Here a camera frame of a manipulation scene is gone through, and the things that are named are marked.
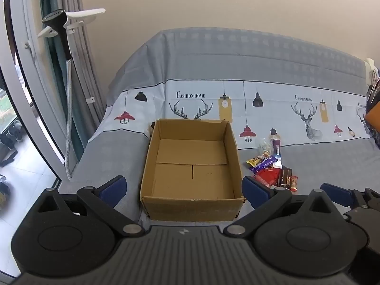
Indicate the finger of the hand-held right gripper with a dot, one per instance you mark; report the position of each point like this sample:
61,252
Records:
335,191

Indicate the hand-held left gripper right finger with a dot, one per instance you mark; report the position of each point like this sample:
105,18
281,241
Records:
252,188

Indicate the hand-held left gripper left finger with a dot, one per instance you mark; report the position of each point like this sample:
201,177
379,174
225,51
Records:
114,188

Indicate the red snack packet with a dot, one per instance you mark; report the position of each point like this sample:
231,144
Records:
267,176

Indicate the purple snack packet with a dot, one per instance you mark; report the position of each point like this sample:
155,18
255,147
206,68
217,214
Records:
264,163

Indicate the long purple stick packet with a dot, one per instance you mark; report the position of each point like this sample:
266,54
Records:
277,148

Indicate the brown cardboard box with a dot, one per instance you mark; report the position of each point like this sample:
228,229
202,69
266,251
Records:
190,169

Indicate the yellow snack packet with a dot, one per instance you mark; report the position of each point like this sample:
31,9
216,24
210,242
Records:
253,161

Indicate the brown chocolate bar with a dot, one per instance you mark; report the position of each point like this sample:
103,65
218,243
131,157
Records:
285,176

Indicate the small orange snack bar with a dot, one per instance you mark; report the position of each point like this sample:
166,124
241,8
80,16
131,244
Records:
294,183

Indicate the clear candy bag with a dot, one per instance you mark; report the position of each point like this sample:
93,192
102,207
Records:
265,147

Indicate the orange bag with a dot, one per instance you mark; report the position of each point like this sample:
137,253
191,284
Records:
374,115

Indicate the black bag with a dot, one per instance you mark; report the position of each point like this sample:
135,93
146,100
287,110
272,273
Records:
373,93

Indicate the dark shoes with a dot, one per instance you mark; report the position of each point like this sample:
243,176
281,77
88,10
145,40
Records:
10,136

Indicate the grey printed bed sheet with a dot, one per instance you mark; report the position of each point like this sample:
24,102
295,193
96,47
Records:
237,65

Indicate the garment steamer with hanger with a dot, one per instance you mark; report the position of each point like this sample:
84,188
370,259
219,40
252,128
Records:
83,65

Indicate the black garment steamer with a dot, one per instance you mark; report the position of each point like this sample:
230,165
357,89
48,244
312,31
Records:
62,32

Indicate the white garment hanger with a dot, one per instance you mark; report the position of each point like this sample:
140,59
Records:
86,13

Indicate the white sliding door frame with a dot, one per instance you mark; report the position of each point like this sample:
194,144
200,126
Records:
29,65

